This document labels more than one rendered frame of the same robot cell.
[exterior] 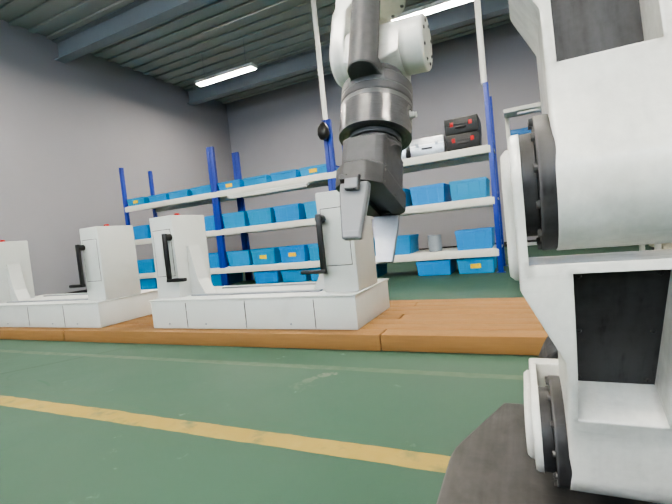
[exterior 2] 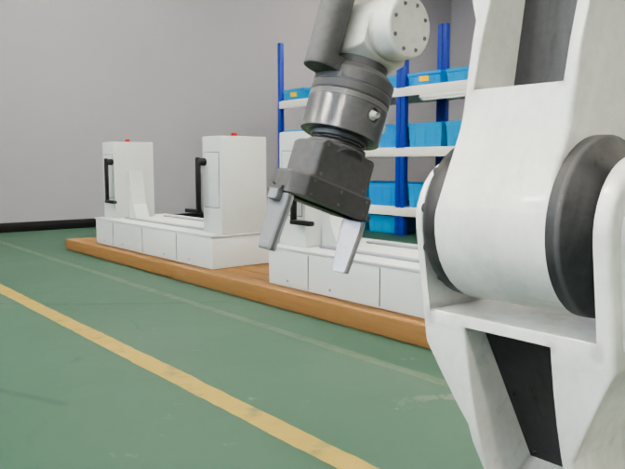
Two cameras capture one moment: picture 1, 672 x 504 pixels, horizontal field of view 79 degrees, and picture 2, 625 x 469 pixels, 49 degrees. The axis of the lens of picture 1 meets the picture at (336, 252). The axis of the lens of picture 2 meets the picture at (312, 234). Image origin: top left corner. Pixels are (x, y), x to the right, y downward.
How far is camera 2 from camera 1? 41 cm
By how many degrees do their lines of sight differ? 26
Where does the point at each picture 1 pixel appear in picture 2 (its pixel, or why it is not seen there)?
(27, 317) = (140, 240)
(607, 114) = (491, 163)
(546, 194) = (428, 238)
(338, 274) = not seen: hidden behind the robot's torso
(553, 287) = (449, 337)
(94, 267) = (213, 189)
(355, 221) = (270, 232)
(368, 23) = (328, 16)
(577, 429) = not seen: outside the picture
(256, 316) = (393, 293)
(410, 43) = (378, 33)
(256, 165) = not seen: hidden behind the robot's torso
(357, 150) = (299, 154)
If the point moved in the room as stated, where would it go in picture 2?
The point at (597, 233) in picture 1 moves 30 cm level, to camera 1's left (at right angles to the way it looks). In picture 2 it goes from (483, 288) to (187, 265)
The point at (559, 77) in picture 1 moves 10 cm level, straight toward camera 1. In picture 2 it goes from (472, 108) to (379, 102)
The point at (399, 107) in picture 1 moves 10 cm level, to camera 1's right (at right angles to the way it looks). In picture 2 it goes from (352, 109) to (447, 106)
